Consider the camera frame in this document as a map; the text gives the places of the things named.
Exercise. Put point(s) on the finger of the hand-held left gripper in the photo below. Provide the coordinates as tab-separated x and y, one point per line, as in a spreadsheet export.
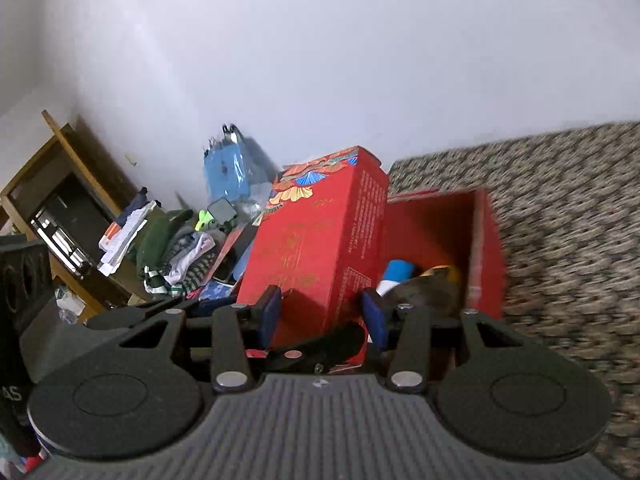
330	342

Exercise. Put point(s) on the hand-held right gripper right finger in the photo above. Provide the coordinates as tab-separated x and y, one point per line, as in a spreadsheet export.
375	321

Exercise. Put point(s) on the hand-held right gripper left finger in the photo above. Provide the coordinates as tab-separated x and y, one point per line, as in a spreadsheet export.
270	317

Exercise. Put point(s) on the blue-capped white glue stick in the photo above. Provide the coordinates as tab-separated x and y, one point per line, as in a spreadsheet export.
397	272

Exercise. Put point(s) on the red printed carton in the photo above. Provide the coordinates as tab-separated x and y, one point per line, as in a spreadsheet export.
310	240

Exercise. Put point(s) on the red cardboard box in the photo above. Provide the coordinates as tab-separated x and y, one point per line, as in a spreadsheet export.
485	260

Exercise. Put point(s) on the orange small object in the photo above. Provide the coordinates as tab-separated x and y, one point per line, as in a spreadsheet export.
446	272

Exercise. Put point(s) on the pile of clothes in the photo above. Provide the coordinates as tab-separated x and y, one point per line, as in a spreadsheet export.
175	255

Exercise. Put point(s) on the small black square device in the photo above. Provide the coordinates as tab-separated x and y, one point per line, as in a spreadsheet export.
221	214

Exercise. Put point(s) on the neon green object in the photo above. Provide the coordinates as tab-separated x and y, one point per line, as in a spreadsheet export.
204	219

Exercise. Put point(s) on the wooden shelf cabinet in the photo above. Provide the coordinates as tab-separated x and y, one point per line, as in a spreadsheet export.
60	200

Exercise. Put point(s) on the stack of books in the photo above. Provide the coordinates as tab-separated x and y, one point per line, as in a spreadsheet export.
122	235

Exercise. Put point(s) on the blue bag with binder clips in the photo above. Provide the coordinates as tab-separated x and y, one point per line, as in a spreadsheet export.
227	170

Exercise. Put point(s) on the floral patterned tablecloth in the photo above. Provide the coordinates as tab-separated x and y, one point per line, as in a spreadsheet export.
565	220

